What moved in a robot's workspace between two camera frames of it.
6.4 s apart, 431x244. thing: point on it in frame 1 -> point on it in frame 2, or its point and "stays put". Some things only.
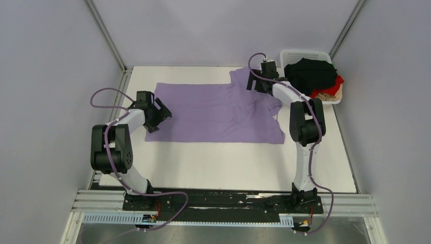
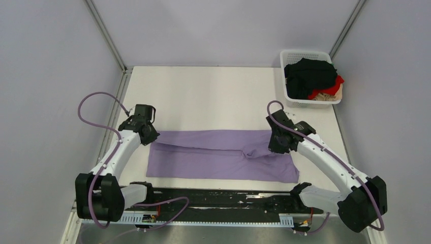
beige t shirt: [325, 97] stays put
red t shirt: [331, 90] stays put
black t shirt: [308, 75] stays put
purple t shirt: [226, 113] -> [219, 155]
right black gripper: [251, 78] -> [274, 148]
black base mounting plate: [200, 205] stays put
